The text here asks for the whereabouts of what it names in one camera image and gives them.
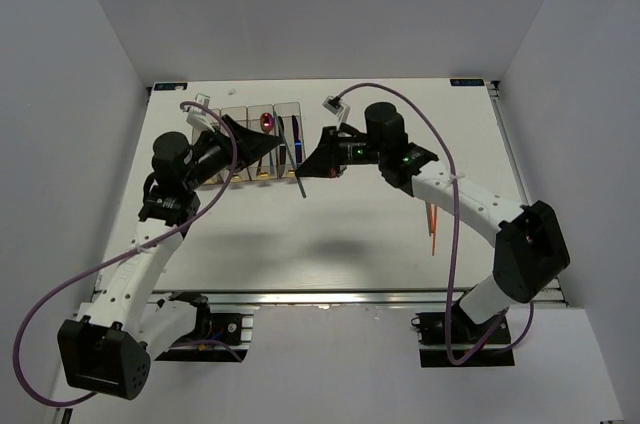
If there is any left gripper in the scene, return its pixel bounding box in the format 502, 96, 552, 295
183, 116, 281, 192

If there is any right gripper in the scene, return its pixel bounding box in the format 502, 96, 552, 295
295, 127, 385, 180

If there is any iridescent rainbow spoon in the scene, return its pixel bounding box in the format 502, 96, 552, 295
260, 112, 275, 178

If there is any iridescent blue knife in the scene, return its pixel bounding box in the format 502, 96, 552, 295
291, 115, 303, 166

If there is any black knife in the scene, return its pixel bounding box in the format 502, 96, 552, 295
276, 115, 288, 178

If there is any green chopstick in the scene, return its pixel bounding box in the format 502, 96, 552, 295
274, 112, 307, 199

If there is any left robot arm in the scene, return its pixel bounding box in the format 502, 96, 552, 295
57, 115, 281, 400

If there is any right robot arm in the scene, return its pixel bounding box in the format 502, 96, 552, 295
296, 102, 570, 343

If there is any smoky clear container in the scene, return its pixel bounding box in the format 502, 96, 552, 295
273, 102, 306, 179
191, 111, 223, 187
247, 105, 279, 181
221, 106, 251, 184

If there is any blue label sticker left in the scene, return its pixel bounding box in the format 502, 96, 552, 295
152, 82, 188, 92

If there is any blue label sticker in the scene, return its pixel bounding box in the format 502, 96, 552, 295
152, 82, 188, 92
449, 78, 485, 87

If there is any orange chopstick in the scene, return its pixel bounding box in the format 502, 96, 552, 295
425, 202, 434, 236
431, 204, 438, 256

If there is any blue label sticker right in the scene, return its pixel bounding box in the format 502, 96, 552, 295
449, 78, 485, 87

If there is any white front panel board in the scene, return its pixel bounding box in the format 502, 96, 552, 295
72, 306, 622, 423

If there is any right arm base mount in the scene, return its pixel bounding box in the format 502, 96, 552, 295
411, 312, 515, 369

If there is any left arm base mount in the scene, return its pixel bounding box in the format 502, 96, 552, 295
156, 292, 252, 363

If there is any aluminium table edge rail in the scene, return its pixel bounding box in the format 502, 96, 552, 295
89, 288, 566, 309

